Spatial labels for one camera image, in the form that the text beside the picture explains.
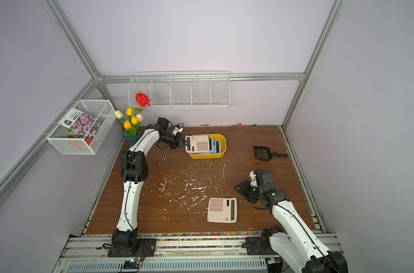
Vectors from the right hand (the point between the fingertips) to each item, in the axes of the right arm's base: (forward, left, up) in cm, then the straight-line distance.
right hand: (235, 187), depth 82 cm
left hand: (+28, +25, 0) cm, 37 cm away
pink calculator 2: (-8, +7, -8) cm, 13 cm away
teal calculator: (+30, +9, -6) cm, 32 cm away
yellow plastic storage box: (+24, +13, -7) cm, 28 cm away
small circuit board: (-29, +47, -11) cm, 57 cm away
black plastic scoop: (+27, -22, -10) cm, 36 cm away
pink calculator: (+29, +20, -2) cm, 36 cm away
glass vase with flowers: (+25, +51, +18) cm, 60 cm away
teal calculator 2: (+29, +12, -3) cm, 32 cm away
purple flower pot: (+18, +68, +24) cm, 74 cm away
